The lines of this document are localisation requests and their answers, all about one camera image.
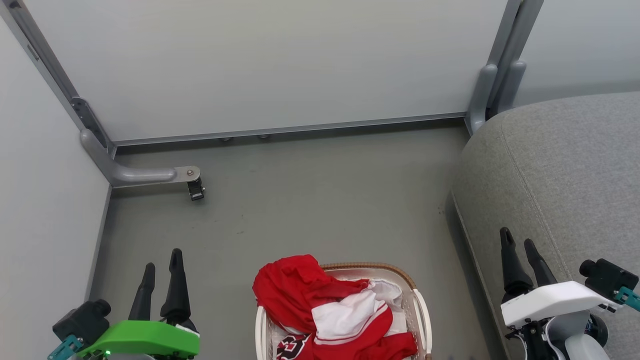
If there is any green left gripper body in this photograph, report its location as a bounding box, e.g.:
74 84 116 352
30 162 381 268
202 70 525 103
77 320 201 360

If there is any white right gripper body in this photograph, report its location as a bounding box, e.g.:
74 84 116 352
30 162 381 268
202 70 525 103
501 280 623 360

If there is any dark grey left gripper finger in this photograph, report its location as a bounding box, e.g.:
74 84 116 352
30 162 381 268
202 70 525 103
128 262 156 322
160 248 192 324

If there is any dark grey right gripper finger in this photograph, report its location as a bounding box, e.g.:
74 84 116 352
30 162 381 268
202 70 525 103
500 227 535 303
523 238 558 292

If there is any red and white garment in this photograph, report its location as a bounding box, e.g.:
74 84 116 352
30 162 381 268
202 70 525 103
252 254 418 360

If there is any grey fabric sofa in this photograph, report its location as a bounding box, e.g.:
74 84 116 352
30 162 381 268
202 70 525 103
451 91 640 360

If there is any black caster wheel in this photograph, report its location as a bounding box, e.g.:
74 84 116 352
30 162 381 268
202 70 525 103
187 177 206 202

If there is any white laundry basket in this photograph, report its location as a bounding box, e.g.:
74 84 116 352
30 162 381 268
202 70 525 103
255 262 433 360

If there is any grey partition support foot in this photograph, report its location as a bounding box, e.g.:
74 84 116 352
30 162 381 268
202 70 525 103
80 129 202 189

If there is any grey partition bottom rail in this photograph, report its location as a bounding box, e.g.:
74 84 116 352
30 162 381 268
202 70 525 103
114 112 468 147

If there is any grey partition side post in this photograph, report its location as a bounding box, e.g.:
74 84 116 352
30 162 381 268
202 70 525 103
0 0 117 157

